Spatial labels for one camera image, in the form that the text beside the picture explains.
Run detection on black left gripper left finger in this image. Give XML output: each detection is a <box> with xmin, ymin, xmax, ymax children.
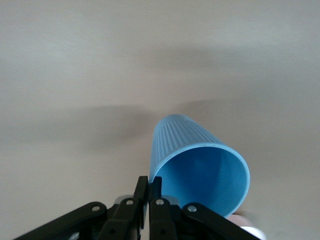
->
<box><xmin>12</xmin><ymin>175</ymin><xmax>149</xmax><ymax>240</ymax></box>

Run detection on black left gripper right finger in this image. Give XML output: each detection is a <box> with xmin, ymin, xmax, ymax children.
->
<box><xmin>149</xmin><ymin>176</ymin><xmax>261</xmax><ymax>240</ymax></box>

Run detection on blue ribbed plastic cup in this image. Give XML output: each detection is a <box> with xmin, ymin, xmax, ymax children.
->
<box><xmin>149</xmin><ymin>113</ymin><xmax>251</xmax><ymax>219</ymax></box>

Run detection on pale pink bowl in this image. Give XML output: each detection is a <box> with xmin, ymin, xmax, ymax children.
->
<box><xmin>226</xmin><ymin>211</ymin><xmax>267</xmax><ymax>240</ymax></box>

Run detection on brown table cover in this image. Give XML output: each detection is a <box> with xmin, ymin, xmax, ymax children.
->
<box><xmin>0</xmin><ymin>0</ymin><xmax>320</xmax><ymax>240</ymax></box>

